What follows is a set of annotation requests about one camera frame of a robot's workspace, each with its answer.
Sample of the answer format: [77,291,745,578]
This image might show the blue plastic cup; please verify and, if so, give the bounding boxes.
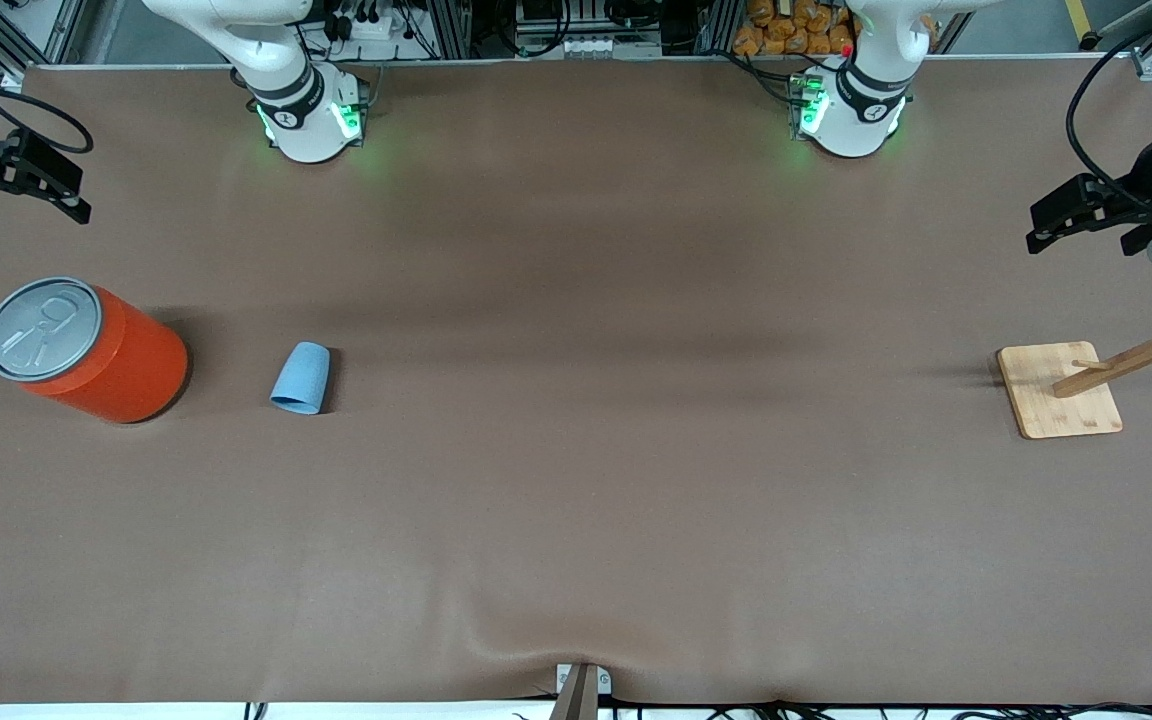
[269,341,332,416]

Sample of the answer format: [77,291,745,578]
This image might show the grey rod with black tip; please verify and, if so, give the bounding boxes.
[1079,0,1152,51]

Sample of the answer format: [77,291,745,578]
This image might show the wooden mug rack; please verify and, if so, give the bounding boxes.
[996,275,1152,441]

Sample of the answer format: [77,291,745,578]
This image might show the orange can with grey lid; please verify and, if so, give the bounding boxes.
[0,277,190,425]

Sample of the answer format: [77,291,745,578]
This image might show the pile of orange bagged items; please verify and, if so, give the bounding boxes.
[733,0,857,58]

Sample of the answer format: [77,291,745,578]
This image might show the white power strip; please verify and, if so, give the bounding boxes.
[331,0,419,43]

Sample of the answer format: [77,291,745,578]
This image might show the black electronics box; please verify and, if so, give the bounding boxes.
[514,0,667,58]

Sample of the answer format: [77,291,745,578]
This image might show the brown table cloth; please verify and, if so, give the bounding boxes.
[0,55,1152,706]

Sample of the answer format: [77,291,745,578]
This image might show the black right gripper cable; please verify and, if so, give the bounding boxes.
[0,85,95,155]

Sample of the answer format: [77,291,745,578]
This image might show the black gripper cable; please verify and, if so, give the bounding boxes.
[1065,8,1152,191]
[0,85,95,155]

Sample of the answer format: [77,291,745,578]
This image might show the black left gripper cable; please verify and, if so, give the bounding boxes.
[1065,8,1152,191]

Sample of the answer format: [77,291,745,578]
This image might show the metal table edge bracket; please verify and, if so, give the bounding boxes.
[548,662,614,720]

